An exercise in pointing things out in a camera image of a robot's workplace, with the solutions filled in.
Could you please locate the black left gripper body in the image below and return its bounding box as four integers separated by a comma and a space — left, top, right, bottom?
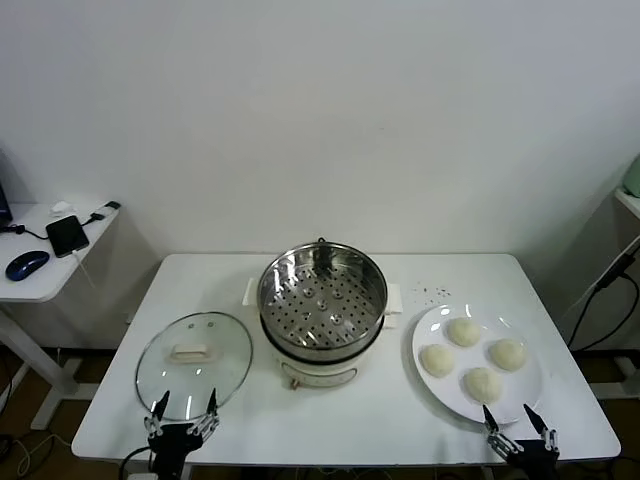
147, 422, 210, 480

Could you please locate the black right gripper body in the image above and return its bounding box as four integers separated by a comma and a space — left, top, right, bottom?
502, 438, 560, 480

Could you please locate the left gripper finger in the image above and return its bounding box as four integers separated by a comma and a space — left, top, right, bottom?
143, 390, 171, 439
187, 388, 222, 439

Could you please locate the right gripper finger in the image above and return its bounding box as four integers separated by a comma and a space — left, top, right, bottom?
480, 404, 524, 457
522, 403, 560, 454

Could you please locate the white steamed baozi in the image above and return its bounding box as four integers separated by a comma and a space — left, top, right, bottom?
487, 338, 529, 373
418, 343, 456, 379
462, 367, 503, 405
446, 317, 482, 348

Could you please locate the glass pot lid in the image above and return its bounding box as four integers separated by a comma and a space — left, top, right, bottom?
134, 311, 255, 422

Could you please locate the steel steamer basket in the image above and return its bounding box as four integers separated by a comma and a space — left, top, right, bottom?
242, 238, 404, 362

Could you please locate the white electric cooking pot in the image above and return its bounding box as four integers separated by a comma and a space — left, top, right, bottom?
259, 309, 401, 392

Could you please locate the white round plate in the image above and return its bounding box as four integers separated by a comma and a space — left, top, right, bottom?
411, 303, 545, 426

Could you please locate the black power plug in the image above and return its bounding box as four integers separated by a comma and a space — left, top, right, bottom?
594, 239, 636, 291

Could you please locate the white side table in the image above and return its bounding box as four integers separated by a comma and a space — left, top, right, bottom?
0, 201, 121, 431

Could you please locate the blue computer mouse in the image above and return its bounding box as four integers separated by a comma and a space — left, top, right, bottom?
5, 250, 51, 281

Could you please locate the black smartphone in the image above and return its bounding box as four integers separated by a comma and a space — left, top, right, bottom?
45, 215, 91, 259

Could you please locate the black usb adapter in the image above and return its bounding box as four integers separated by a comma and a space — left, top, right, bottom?
82, 200, 121, 227

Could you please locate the dark laptop screen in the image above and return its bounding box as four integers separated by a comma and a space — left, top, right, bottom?
0, 149, 14, 226

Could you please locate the pale green object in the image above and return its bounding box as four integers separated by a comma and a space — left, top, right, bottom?
621, 154, 640, 197

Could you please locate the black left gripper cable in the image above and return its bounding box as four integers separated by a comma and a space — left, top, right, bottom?
118, 446, 154, 480

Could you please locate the black hanging cable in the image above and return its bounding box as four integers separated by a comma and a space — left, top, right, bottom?
566, 272, 640, 354

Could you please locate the white floor cable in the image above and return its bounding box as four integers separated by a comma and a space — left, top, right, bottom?
14, 432, 71, 476

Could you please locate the white phone charging cable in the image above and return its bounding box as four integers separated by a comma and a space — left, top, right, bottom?
71, 251, 96, 291

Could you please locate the black desk cable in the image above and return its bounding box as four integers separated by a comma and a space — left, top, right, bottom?
0, 223, 51, 242

